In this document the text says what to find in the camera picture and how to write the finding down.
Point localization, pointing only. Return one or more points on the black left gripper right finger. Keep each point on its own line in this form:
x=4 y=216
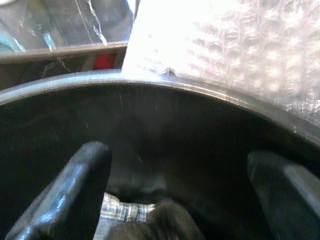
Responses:
x=285 y=197

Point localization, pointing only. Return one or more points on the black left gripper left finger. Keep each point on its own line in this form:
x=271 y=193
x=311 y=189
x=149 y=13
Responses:
x=65 y=195

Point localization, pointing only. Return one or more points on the plaid checked cloth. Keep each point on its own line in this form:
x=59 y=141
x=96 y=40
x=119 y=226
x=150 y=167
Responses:
x=120 y=212

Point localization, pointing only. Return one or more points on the dark brown garment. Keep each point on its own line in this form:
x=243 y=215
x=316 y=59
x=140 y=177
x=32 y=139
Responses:
x=155 y=222

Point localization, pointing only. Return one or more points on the black round laundry bucket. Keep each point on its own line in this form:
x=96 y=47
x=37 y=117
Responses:
x=175 y=120

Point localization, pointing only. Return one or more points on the brown wooden shelf board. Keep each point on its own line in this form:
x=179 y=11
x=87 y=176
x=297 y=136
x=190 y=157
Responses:
x=57 y=57

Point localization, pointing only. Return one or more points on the red object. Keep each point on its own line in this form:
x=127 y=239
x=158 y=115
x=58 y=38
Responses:
x=103 y=61

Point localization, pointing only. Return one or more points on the white bubble wrap sheet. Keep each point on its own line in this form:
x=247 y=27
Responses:
x=225 y=42

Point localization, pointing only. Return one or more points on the clear plastic sheet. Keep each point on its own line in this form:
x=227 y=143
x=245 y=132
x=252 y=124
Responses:
x=67 y=22

